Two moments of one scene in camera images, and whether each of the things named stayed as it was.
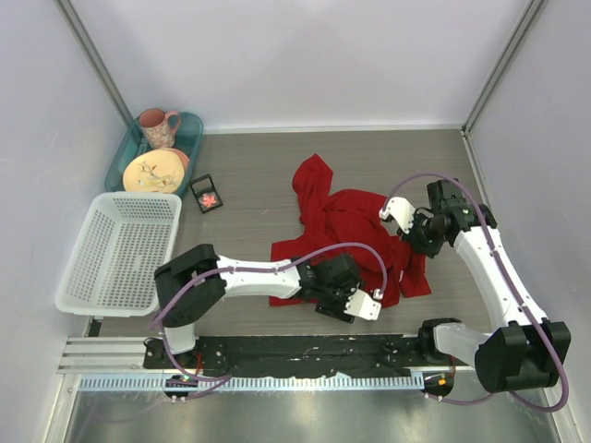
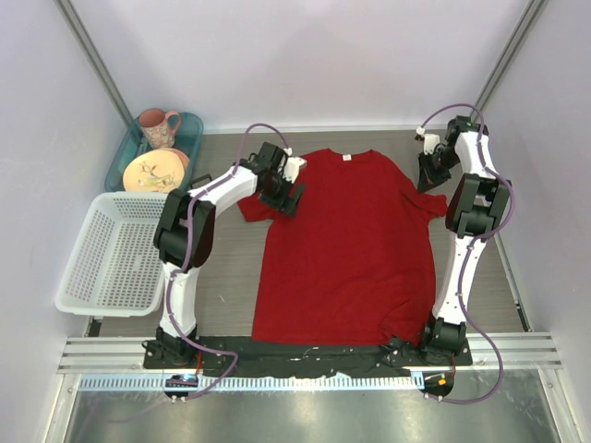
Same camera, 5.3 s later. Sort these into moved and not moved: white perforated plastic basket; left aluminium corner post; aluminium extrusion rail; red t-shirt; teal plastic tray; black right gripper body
Moved: black right gripper body; red t-shirt
Not moved: aluminium extrusion rail; teal plastic tray; white perforated plastic basket; left aluminium corner post
